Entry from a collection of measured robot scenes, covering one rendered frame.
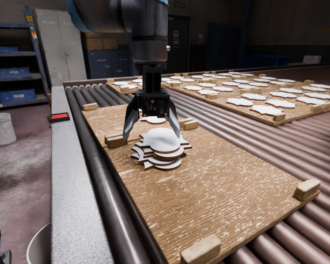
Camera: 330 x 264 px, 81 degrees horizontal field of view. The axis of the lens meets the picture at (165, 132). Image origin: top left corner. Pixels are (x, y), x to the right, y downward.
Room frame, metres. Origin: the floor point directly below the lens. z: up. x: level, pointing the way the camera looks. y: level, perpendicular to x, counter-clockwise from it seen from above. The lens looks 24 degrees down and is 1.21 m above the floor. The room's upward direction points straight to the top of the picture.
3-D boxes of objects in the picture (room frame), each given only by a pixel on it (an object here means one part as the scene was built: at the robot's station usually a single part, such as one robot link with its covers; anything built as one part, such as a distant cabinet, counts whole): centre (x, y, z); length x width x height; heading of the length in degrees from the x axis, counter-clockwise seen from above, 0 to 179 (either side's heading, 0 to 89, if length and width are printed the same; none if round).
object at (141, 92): (0.45, 0.03, 1.12); 0.09 x 0.08 x 0.12; 9
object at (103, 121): (0.77, 0.14, 0.93); 0.41 x 0.35 x 0.02; 30
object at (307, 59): (5.90, -4.20, 0.86); 0.37 x 0.30 x 0.22; 36
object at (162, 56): (0.46, 0.03, 1.20); 0.08 x 0.08 x 0.05
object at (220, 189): (0.41, -0.07, 0.93); 0.41 x 0.35 x 0.02; 29
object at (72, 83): (2.52, -0.97, 0.90); 4.04 x 0.06 x 0.10; 118
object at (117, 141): (0.52, 0.14, 0.95); 0.06 x 0.02 x 0.03; 119
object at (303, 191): (0.31, -0.28, 0.95); 0.06 x 0.02 x 0.03; 119
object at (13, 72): (4.24, 3.15, 0.72); 0.50 x 0.38 x 0.16; 118
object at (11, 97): (4.18, 3.22, 0.25); 0.62 x 0.42 x 0.22; 133
